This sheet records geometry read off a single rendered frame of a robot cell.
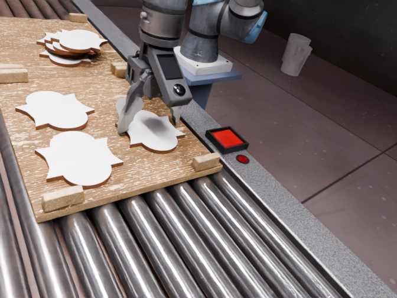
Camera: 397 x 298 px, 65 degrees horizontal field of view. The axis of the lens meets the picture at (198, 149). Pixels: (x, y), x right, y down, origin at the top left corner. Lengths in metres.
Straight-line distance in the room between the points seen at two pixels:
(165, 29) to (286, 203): 0.40
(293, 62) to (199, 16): 3.19
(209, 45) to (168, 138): 0.62
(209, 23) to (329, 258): 0.86
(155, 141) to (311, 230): 0.35
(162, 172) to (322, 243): 0.32
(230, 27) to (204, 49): 0.13
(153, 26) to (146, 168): 0.25
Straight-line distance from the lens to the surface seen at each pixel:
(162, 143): 0.63
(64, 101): 0.73
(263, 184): 0.67
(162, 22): 0.56
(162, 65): 0.56
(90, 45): 0.91
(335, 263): 0.61
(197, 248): 0.51
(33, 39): 1.06
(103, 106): 0.74
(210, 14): 1.16
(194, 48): 1.20
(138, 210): 0.53
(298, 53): 4.25
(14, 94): 0.77
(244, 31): 1.13
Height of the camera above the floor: 1.32
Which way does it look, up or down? 35 degrees down
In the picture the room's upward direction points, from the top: 17 degrees clockwise
